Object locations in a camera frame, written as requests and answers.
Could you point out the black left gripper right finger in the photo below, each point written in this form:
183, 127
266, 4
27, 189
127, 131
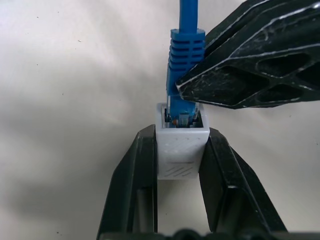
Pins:
225, 185

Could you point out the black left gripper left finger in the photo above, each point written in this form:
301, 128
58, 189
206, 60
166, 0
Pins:
135, 180

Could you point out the white network coupler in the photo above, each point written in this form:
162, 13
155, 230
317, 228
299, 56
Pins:
178, 152

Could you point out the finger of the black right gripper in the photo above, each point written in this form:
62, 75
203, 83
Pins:
240, 80
240, 22

